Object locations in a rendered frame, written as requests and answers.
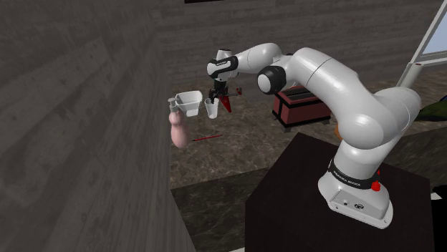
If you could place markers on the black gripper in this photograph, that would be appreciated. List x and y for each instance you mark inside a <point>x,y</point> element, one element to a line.
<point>219,86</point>

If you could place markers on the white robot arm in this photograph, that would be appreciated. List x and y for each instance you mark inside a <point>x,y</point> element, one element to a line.
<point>349,101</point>

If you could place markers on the red pointed tool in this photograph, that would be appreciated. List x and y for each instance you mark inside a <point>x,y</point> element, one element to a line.
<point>227,103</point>

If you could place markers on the white square measuring cup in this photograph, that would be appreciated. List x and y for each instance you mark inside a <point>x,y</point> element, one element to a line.
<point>190,101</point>

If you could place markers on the red pencil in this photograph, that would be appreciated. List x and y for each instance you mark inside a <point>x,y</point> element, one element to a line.
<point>207,138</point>

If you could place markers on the pink soap dispenser bottle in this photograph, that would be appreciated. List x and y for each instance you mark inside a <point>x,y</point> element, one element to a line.
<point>178,134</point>

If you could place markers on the red toaster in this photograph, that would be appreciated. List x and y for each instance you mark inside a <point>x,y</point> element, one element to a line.
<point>300,108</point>

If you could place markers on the orange round object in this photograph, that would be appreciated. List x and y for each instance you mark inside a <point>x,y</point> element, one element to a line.
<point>337,132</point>

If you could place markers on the dark robot stand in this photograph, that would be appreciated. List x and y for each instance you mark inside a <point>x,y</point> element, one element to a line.
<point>286,209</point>

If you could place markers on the dark green object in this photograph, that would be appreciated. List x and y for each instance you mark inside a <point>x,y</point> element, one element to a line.
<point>434,112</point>

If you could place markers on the white framed window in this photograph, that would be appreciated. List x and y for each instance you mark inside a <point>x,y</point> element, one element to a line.
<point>431,35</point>

